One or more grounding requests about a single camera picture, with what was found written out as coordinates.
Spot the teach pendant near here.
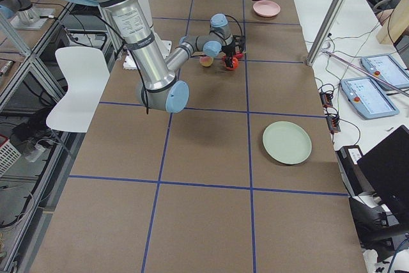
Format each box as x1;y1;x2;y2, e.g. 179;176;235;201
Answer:
340;77;399;120

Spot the red pomegranate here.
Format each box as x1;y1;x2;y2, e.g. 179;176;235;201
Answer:
222;57;239;71

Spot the white plastic basket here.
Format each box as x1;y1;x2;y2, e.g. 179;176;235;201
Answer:
0;135;21;176

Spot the black laptop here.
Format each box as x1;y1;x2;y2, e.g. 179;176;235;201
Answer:
357;125;408;222

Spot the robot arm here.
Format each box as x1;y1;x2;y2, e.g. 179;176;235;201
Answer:
65;0;239;113

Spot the teach pendant far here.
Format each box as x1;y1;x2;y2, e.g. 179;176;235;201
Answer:
360;54;408;90

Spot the aluminium frame post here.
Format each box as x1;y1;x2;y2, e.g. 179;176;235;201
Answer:
306;0;346;66

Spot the green plate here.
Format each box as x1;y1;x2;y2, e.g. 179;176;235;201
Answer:
262;121;312;165

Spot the teach pendant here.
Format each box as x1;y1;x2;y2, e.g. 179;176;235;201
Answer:
340;77;399;120
360;54;408;90

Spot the white chair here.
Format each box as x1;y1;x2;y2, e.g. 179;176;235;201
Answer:
46;46;110;133

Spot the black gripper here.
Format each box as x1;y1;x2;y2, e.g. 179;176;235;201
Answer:
222;35;245;61

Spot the peach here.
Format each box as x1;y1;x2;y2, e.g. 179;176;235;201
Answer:
199;56;214;67

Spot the pink plate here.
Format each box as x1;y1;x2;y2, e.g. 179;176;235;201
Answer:
252;0;281;17

